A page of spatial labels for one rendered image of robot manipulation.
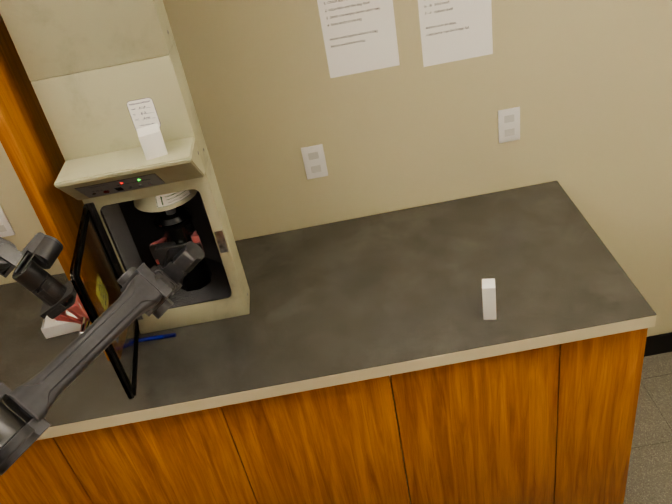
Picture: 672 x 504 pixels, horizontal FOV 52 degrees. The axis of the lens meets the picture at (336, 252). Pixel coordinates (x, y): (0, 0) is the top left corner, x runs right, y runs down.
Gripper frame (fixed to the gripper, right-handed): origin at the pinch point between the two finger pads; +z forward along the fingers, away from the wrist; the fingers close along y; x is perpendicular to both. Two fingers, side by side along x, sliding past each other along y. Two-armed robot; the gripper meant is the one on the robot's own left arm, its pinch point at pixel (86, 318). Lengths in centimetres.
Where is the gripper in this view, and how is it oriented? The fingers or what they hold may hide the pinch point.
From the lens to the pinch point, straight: 176.0
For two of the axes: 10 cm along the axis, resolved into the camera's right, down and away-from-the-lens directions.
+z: 5.5, 6.3, 5.5
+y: -8.1, 5.6, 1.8
